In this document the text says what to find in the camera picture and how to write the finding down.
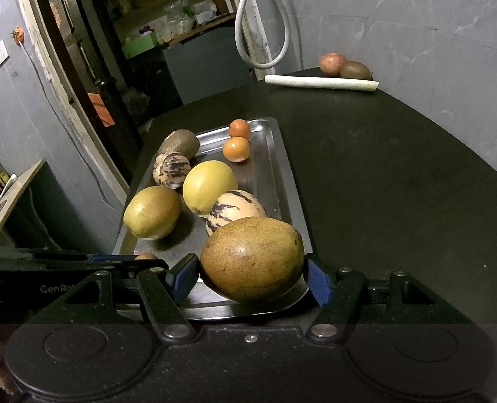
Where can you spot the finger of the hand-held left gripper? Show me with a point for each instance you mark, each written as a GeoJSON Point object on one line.
{"type": "Point", "coordinates": [147, 263]}

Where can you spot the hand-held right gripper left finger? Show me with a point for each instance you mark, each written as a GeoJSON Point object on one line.
{"type": "Point", "coordinates": [185, 281]}

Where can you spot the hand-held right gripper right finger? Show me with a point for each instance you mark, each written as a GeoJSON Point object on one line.
{"type": "Point", "coordinates": [319, 279]}

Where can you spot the small brown fruit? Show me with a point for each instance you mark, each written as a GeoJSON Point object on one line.
{"type": "Point", "coordinates": [146, 256]}

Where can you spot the yellow-green round fruit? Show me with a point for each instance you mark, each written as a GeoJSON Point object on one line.
{"type": "Point", "coordinates": [152, 212]}

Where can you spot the large brown-green fruit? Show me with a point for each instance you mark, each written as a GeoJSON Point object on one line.
{"type": "Point", "coordinates": [252, 258]}

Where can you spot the striped pepino melon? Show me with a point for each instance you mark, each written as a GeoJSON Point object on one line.
{"type": "Point", "coordinates": [171, 170]}
{"type": "Point", "coordinates": [240, 205]}

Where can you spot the yellow round fruit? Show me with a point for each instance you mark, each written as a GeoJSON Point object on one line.
{"type": "Point", "coordinates": [209, 189]}

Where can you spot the metal tray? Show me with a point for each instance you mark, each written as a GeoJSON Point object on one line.
{"type": "Point", "coordinates": [269, 168]}

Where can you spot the large brown kiwi with sticker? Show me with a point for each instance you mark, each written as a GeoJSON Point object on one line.
{"type": "Point", "coordinates": [179, 142]}

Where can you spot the orange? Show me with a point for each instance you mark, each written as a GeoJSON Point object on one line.
{"type": "Point", "coordinates": [238, 128]}
{"type": "Point", "coordinates": [236, 149]}

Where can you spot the person's left hand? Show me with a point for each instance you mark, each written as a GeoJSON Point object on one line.
{"type": "Point", "coordinates": [5, 380]}

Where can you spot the wooden side shelf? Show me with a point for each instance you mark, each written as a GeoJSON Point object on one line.
{"type": "Point", "coordinates": [17, 193]}

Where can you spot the orange paper sheet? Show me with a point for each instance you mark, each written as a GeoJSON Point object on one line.
{"type": "Point", "coordinates": [102, 109]}

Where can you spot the white tube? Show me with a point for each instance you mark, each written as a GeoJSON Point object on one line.
{"type": "Point", "coordinates": [319, 82]}

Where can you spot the grey cabinet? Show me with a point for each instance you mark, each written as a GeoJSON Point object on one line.
{"type": "Point", "coordinates": [206, 67]}

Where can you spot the red apple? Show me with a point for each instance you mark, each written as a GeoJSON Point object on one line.
{"type": "Point", "coordinates": [331, 63]}

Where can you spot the green box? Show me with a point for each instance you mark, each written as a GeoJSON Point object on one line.
{"type": "Point", "coordinates": [141, 45]}

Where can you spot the clear plastic bags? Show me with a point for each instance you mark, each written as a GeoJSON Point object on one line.
{"type": "Point", "coordinates": [181, 14]}

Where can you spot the orange wall hook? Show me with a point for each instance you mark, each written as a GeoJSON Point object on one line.
{"type": "Point", "coordinates": [18, 35]}

